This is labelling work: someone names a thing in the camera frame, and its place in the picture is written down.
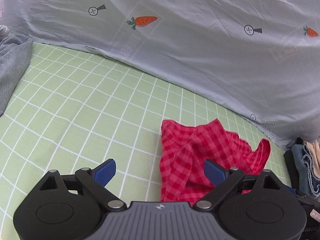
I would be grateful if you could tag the grey garment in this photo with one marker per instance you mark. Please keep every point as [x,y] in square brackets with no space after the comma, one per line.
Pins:
[12,65]

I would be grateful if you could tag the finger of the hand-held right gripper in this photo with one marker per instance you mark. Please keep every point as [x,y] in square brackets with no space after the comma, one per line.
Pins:
[301,198]

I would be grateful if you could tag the red checked shorts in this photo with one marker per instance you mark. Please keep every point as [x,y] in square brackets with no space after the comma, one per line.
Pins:
[190,150]

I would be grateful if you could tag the blue denim folded garment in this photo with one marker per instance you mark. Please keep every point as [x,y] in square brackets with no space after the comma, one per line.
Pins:
[307,175]

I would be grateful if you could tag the grey carrot print sheet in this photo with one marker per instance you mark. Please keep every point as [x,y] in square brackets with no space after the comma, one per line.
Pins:
[200,42]

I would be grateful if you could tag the black folded garment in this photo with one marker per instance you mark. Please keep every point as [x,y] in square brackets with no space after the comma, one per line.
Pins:
[292,167]

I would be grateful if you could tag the beige folded garment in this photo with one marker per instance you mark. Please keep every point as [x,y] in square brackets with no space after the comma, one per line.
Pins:
[314,157]

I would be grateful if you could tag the green grid bed sheet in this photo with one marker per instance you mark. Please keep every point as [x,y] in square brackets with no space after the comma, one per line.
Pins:
[75,110]

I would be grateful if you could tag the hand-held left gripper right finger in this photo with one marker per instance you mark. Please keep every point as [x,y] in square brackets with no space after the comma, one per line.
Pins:
[213,173]

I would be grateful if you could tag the white garment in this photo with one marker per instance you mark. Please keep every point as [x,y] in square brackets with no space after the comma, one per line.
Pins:
[3,31]

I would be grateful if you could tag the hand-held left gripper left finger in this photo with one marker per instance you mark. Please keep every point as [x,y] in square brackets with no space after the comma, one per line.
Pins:
[106,172]

